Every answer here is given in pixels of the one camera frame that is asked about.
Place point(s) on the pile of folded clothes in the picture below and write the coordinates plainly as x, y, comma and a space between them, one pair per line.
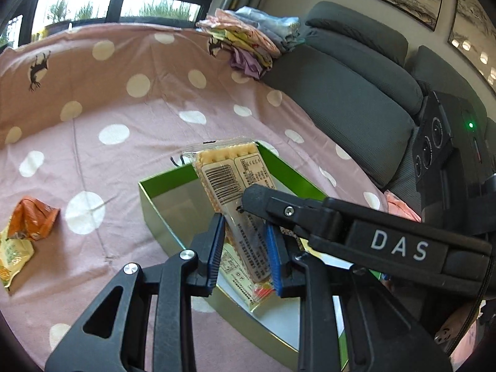
252, 35

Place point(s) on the red-edged clear snack packet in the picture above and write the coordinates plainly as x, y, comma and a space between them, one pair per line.
236, 279

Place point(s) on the green cardboard box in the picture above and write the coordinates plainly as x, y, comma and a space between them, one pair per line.
170, 205

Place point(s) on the pink polka dot blanket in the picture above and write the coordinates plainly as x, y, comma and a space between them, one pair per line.
116, 93

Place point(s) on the orange snack bag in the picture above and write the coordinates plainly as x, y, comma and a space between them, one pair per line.
33, 217

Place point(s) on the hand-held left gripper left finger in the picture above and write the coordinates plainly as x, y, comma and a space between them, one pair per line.
217, 252

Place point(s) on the grey sofa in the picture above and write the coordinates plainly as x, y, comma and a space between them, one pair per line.
348, 100

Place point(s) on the yellow green snack bag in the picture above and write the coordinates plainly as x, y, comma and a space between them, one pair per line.
13, 255

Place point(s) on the long cracker packet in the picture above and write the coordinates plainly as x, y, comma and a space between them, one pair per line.
228, 178

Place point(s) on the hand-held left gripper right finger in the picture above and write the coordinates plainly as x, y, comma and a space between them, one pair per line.
273, 255

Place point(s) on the pink cloth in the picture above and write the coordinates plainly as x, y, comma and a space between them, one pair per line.
401, 207

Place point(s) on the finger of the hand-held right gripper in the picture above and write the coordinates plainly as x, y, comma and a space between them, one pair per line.
279, 209

